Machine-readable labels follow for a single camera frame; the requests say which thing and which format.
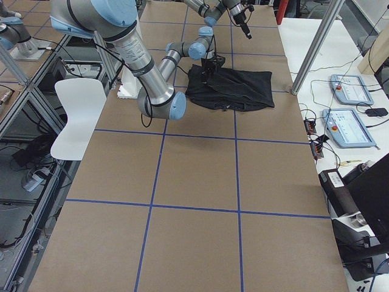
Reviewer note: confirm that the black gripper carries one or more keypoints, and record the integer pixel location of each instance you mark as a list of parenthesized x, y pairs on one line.
[(209, 66), (240, 19)]

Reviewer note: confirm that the black graphic t-shirt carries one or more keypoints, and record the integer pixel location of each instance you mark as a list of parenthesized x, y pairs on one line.
[(229, 89)]

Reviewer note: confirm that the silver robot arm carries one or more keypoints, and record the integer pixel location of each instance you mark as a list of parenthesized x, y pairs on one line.
[(211, 15), (116, 22)]

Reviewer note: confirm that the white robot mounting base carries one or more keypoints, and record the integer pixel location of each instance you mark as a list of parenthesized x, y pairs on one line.
[(130, 85)]

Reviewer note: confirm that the far teach pendant tablet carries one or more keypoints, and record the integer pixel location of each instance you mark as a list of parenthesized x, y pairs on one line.
[(350, 90)]

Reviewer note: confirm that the teach pendant tablet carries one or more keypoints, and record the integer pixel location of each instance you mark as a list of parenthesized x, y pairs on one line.
[(346, 129), (350, 90)]

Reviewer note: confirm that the white plastic chair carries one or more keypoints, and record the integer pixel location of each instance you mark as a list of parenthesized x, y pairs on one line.
[(83, 100)]

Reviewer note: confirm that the near teach pendant tablet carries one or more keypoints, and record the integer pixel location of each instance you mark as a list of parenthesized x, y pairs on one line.
[(346, 129)]

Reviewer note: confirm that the black computer mouse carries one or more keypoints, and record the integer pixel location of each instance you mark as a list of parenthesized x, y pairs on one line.
[(376, 112)]

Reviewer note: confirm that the black printer device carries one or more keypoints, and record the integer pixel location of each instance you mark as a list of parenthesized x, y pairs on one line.
[(365, 195)]

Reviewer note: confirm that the aluminium frame post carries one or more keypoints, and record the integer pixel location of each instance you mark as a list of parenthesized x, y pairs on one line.
[(318, 40)]

